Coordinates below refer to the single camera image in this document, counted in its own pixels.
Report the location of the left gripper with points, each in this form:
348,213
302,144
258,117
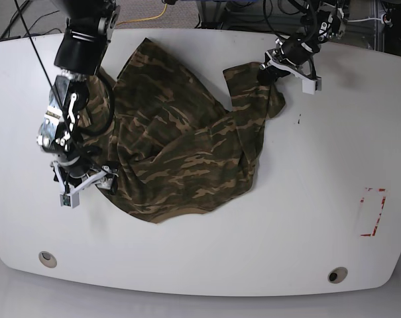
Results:
286,58

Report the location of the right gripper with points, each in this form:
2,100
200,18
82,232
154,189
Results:
79,167

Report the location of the camouflage t-shirt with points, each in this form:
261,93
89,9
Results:
178,149

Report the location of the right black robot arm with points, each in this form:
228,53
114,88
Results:
89,27

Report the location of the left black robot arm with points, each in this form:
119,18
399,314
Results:
321,21

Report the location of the red tape rectangle marking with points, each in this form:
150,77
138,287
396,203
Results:
370,211

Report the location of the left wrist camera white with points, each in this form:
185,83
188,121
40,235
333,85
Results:
310,84

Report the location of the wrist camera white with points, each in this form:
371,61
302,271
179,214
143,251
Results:
70,195
310,84

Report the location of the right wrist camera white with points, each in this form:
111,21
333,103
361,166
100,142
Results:
70,195

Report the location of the left table cable grommet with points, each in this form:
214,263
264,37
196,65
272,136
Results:
47,259

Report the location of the table cable grommet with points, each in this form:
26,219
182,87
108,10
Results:
337,275
47,259

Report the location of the aluminium frame rail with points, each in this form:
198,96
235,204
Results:
378,11

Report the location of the right table cable grommet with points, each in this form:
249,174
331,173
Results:
337,275

